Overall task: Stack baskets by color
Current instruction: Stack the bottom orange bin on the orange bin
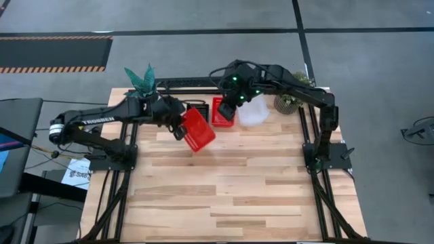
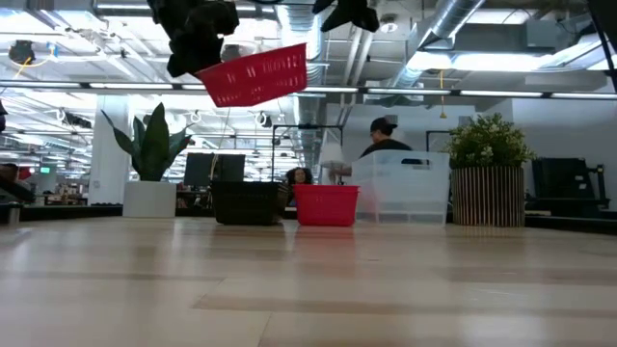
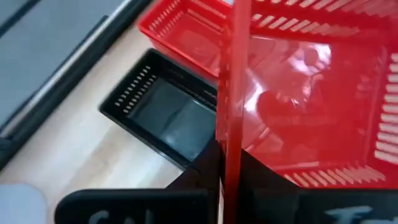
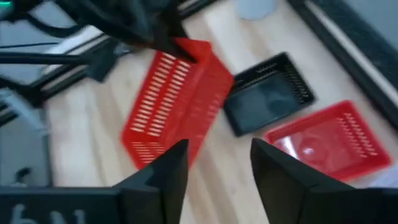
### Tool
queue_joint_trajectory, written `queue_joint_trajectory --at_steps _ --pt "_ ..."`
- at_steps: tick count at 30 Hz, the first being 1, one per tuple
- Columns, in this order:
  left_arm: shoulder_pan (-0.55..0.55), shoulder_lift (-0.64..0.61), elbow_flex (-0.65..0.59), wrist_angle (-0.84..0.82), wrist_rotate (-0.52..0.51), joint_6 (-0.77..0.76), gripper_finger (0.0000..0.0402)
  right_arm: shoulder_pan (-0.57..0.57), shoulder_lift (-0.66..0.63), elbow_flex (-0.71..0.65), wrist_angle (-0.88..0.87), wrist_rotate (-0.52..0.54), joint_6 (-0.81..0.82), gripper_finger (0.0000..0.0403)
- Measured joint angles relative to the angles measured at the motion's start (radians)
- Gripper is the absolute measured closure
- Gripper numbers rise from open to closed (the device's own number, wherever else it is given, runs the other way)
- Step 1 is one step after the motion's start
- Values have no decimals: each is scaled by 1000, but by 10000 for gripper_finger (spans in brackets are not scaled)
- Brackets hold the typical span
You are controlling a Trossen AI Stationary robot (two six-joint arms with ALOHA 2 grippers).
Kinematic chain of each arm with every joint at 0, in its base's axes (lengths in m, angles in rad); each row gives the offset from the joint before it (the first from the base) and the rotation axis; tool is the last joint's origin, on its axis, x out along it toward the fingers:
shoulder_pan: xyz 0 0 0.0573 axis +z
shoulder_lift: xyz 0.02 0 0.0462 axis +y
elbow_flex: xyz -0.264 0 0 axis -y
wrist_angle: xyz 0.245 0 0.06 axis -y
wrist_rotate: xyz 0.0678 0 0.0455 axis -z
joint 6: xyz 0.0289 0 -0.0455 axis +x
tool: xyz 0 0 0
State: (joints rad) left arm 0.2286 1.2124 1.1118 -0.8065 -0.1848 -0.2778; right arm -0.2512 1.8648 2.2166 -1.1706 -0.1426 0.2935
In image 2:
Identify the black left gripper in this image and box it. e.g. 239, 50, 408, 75
147, 0, 241, 78

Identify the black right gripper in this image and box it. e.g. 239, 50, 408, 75
311, 0, 381, 34

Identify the red plastic slotted basket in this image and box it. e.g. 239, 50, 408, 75
194, 41, 309, 109
292, 183, 361, 228

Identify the black plastic slotted basket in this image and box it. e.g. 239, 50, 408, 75
210, 179, 291, 227

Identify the snake plant in white pot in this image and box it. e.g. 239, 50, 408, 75
100, 101, 194, 219

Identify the black computer monitor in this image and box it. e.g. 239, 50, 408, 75
183, 152, 248, 190

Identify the dark hanging ceiling fixture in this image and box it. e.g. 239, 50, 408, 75
62, 111, 94, 130

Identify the standing person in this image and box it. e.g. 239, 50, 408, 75
359, 116, 416, 160

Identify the seated person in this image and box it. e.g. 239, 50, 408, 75
284, 166, 315, 187

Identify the black ceiling-mounted device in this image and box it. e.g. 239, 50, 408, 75
8, 40, 37, 66

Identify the clear plastic storage bin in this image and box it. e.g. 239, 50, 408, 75
350, 148, 451, 227

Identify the bushy plant in striped pot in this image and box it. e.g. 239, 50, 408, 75
443, 112, 538, 228

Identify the black machine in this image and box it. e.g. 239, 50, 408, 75
529, 156, 612, 212

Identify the yellow hanging cord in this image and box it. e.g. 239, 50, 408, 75
437, 69, 448, 120

